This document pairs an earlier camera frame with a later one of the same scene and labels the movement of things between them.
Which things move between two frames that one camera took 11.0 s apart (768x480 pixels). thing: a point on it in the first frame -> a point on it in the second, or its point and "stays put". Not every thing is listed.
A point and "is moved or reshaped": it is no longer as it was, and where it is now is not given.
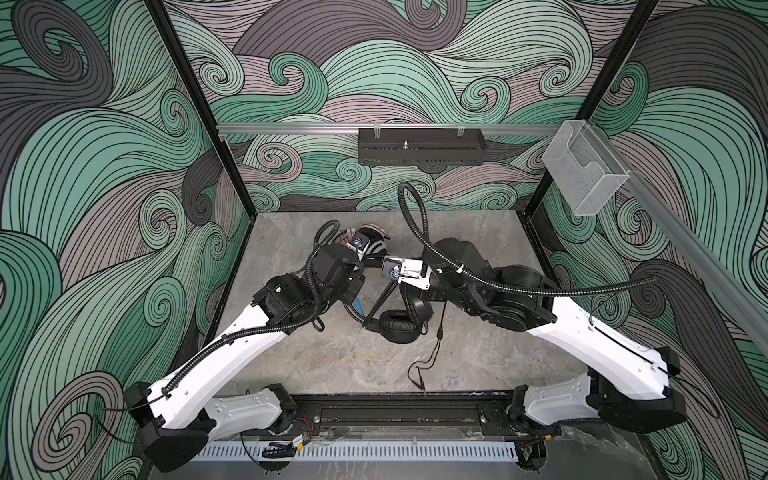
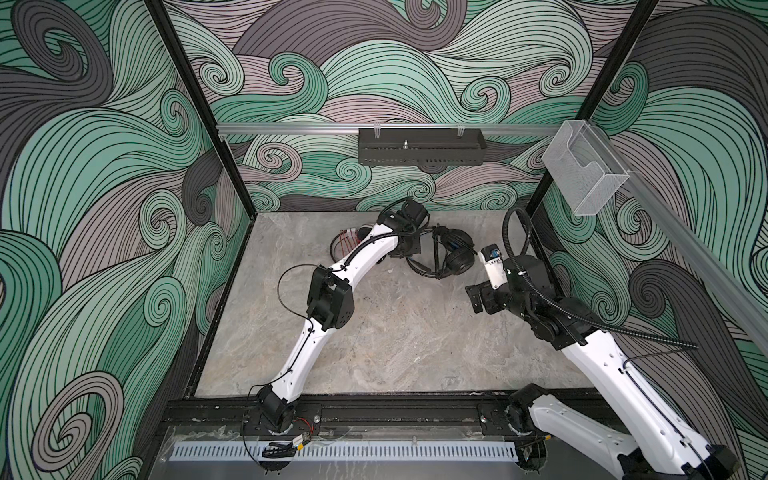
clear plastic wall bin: x=584 y=169 stays put
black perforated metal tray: x=422 y=146 stays put
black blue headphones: x=395 y=325 is moved or reshaped
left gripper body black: x=350 y=288 -> x=413 y=247
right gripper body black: x=445 y=286 -> x=496 y=299
